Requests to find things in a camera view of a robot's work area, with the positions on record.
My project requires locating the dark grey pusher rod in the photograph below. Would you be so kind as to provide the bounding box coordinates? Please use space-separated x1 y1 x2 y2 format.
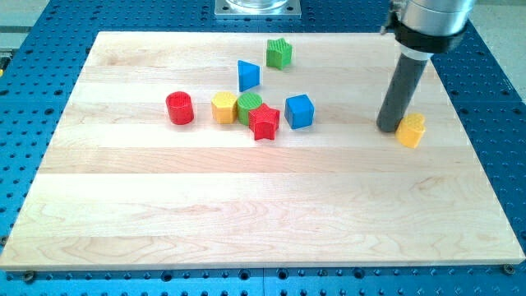
376 54 427 132

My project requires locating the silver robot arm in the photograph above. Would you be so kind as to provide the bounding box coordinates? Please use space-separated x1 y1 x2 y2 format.
376 0 476 132

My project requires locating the blue triangle block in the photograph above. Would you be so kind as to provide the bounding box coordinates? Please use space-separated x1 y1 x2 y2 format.
238 60 260 92

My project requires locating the yellow hexagon block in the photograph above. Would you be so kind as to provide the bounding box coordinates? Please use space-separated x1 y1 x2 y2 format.
211 91 238 124

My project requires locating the yellow heart block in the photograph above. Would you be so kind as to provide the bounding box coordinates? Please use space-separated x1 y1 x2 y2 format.
395 113 426 149

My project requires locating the blue cube block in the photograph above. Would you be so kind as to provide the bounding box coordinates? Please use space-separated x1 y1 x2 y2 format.
284 95 315 129

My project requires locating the green star block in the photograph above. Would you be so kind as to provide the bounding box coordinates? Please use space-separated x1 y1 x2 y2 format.
266 38 293 70

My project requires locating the red star block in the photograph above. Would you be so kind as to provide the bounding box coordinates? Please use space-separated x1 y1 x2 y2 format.
248 104 280 141

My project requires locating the green cylinder block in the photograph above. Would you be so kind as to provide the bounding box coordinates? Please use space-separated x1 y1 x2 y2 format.
238 92 262 126

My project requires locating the red cylinder block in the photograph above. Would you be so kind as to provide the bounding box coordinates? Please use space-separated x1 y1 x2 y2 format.
165 91 194 125

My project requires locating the wooden board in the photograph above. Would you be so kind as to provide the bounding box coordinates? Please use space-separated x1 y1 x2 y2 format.
1 31 524 271

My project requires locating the blue perforated table plate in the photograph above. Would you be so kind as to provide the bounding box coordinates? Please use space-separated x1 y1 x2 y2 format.
1 0 525 295

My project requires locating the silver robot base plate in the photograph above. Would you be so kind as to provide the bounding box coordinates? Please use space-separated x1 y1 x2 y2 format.
214 0 302 19

